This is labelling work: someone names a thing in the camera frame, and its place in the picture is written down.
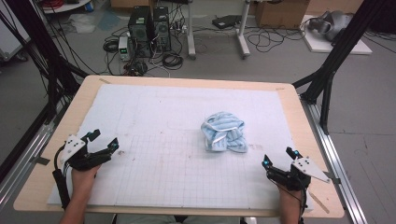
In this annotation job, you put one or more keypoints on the slim black computer tower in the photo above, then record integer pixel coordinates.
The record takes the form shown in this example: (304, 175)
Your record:
(162, 29)

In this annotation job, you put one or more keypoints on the large cardboard box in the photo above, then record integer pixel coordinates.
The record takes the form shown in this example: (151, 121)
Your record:
(281, 14)

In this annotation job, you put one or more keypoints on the white desk frame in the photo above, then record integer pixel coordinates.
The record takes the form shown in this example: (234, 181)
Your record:
(191, 37)

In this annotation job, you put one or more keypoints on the white round table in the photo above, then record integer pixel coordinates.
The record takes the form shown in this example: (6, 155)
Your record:
(67, 7)

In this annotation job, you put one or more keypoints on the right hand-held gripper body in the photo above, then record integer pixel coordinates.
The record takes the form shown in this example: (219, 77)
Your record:
(299, 180)

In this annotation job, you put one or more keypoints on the person's left hand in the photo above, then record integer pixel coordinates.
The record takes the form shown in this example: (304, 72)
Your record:
(81, 183)

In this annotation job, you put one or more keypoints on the white foam mat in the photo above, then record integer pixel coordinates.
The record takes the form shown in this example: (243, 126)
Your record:
(186, 102)

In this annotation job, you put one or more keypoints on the light blue striped towel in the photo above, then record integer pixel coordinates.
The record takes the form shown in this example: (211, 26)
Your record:
(224, 133)

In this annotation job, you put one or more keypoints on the white bench power supply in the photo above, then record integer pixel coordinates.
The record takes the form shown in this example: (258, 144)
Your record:
(124, 48)

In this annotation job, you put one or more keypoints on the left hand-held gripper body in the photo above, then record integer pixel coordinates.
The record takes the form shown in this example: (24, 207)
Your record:
(77, 158)

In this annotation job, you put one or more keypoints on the person's right hand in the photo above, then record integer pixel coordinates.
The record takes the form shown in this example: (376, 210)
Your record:
(289, 202)

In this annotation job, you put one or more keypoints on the white floor board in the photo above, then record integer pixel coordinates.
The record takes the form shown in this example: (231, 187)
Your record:
(320, 45)

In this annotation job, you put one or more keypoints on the large black computer tower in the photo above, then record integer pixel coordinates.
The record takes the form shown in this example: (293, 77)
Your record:
(140, 31)

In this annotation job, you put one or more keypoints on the clear plastic bag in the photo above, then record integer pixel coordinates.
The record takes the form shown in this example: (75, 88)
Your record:
(81, 23)

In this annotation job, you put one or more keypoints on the black flat device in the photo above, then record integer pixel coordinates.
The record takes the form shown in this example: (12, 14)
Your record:
(225, 21)

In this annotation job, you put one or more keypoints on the grey tape strip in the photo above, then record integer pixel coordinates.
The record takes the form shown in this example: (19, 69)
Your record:
(42, 160)
(335, 179)

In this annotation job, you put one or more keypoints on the black metal frame strut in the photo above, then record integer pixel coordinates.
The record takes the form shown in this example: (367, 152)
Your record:
(40, 46)
(336, 56)

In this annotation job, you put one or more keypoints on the aluminium rail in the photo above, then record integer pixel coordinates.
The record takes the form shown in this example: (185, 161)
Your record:
(336, 161)
(28, 155)

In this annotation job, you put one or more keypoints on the thin wooden stick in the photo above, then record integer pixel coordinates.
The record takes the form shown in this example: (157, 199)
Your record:
(319, 202)

